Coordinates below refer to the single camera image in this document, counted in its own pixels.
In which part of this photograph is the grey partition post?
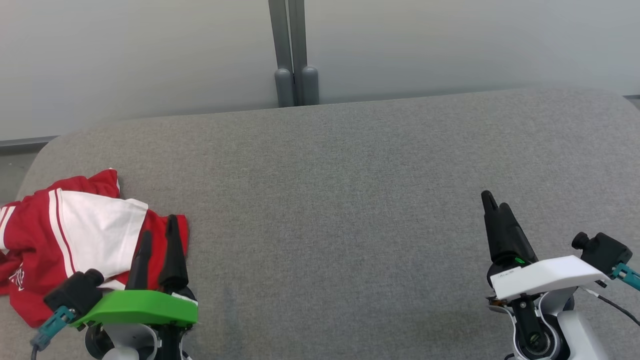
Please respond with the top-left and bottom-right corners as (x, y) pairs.
(287, 0), (320, 107)
(268, 0), (296, 108)

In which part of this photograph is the grey baseboard strip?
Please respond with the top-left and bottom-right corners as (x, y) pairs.
(0, 135), (59, 151)

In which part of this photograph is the right cable teal connector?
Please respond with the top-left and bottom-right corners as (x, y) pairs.
(610, 262), (640, 292)

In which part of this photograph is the cable teal connector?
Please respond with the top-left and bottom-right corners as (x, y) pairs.
(610, 262), (640, 292)
(30, 306), (77, 360)

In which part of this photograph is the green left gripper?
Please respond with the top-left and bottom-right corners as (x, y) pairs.
(70, 215), (199, 329)

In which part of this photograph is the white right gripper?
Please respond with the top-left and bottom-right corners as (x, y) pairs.
(481, 190), (611, 301)

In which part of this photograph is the red white jersey shirt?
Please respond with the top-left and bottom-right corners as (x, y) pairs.
(0, 168), (190, 329)

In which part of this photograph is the grey fabric sofa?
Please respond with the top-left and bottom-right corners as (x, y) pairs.
(0, 87), (640, 360)

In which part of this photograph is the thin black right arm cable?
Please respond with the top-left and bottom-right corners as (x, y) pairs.
(579, 284), (640, 327)

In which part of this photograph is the left cable teal connector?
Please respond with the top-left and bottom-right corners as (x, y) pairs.
(30, 306), (77, 360)

